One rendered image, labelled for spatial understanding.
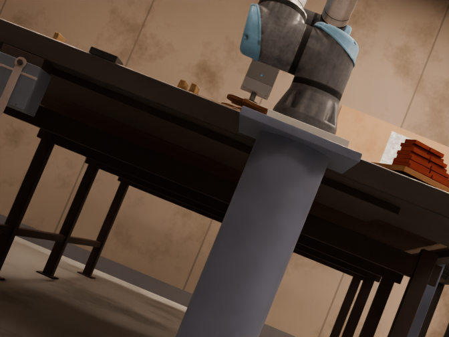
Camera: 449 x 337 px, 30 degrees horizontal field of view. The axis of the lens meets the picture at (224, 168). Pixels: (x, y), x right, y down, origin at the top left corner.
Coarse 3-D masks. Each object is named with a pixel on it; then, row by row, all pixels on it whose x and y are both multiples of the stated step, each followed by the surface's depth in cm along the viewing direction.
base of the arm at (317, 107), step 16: (304, 80) 184; (288, 96) 185; (304, 96) 183; (320, 96) 183; (336, 96) 185; (288, 112) 182; (304, 112) 181; (320, 112) 182; (336, 112) 186; (320, 128) 182; (336, 128) 186
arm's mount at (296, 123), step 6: (270, 114) 180; (276, 114) 180; (282, 114) 180; (282, 120) 180; (288, 120) 180; (294, 120) 180; (300, 126) 179; (306, 126) 179; (312, 126) 179; (312, 132) 179; (318, 132) 179; (324, 132) 179; (330, 138) 179; (336, 138) 179; (342, 138) 179; (342, 144) 179; (348, 144) 179
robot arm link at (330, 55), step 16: (304, 32) 186; (320, 32) 185; (336, 32) 184; (304, 48) 183; (320, 48) 183; (336, 48) 183; (352, 48) 185; (304, 64) 184; (320, 64) 183; (336, 64) 184; (352, 64) 186; (320, 80) 183; (336, 80) 184
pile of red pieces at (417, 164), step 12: (408, 144) 310; (420, 144) 309; (396, 156) 314; (408, 156) 307; (420, 156) 309; (432, 156) 312; (420, 168) 306; (432, 168) 309; (444, 168) 313; (444, 180) 312
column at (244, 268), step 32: (256, 128) 185; (288, 128) 175; (256, 160) 182; (288, 160) 179; (320, 160) 182; (352, 160) 175; (256, 192) 180; (288, 192) 179; (224, 224) 183; (256, 224) 178; (288, 224) 179; (224, 256) 179; (256, 256) 177; (288, 256) 182; (224, 288) 177; (256, 288) 177; (192, 320) 179; (224, 320) 176; (256, 320) 179
